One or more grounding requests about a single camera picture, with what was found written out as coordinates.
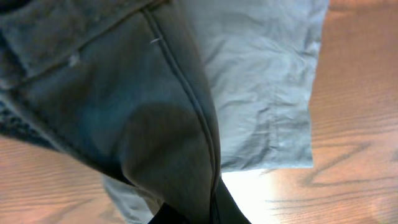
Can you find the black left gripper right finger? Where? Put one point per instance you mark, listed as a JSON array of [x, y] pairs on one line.
[[226, 210]]

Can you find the grey shorts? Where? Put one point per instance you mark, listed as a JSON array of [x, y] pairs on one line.
[[162, 97]]

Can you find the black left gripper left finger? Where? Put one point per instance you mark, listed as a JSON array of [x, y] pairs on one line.
[[168, 215]]

